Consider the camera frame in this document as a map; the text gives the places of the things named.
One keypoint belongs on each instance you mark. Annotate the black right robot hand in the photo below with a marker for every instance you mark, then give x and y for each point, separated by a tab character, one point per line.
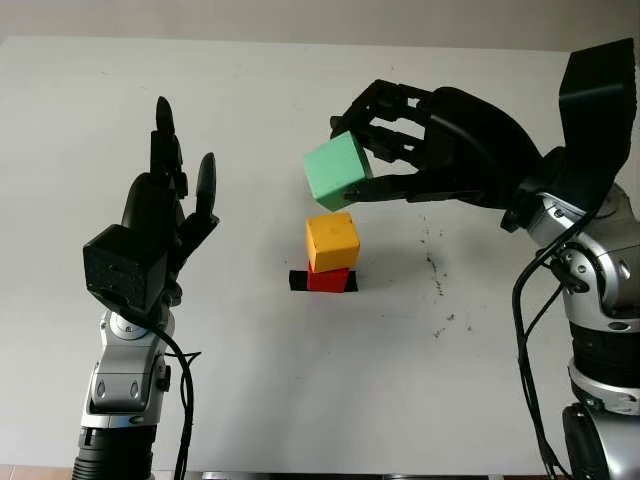
475	145

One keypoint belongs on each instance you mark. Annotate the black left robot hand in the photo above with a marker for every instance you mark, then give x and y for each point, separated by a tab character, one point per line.
150	205

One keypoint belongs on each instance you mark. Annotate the green cube block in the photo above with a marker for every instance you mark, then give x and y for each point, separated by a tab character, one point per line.
335	170

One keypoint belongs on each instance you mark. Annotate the yellow cube block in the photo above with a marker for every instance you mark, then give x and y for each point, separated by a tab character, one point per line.
332	242

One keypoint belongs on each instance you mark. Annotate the red cube block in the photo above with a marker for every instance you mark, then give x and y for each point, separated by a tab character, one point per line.
327	281

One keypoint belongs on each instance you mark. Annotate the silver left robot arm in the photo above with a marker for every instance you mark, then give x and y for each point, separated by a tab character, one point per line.
120	380

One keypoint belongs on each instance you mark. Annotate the black flat rectangular block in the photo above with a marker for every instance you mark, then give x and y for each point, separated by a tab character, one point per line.
297	281

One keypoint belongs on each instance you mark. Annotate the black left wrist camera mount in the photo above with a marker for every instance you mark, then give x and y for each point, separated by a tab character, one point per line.
122	265

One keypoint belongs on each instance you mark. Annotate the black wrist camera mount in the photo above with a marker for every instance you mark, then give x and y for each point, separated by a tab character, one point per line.
595	100
122	265

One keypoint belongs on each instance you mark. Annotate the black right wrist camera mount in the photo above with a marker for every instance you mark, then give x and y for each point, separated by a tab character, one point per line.
595	100

